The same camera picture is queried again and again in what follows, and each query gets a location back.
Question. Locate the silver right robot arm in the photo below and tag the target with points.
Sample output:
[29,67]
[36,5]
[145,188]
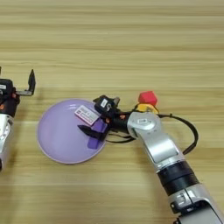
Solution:
[163,145]

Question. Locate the red cube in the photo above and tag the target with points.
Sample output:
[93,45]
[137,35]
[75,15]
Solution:
[148,98]

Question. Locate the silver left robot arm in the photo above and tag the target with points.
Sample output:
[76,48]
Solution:
[5,137]

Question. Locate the purple rectangular block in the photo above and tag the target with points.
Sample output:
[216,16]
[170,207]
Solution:
[96,143]

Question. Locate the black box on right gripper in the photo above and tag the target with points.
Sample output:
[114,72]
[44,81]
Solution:
[104,105]

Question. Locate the white pink eraser box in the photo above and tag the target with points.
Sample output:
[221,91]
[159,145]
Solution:
[87,115]

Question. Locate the purple round plate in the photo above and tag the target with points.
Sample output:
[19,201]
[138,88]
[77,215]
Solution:
[58,137]

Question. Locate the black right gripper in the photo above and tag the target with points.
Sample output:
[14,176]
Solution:
[118,121]

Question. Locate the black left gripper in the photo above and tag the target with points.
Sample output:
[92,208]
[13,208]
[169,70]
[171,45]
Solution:
[8,102]

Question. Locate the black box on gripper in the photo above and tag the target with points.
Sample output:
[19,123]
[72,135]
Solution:
[104,105]
[5,85]

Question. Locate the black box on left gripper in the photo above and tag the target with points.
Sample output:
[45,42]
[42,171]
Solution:
[5,85]

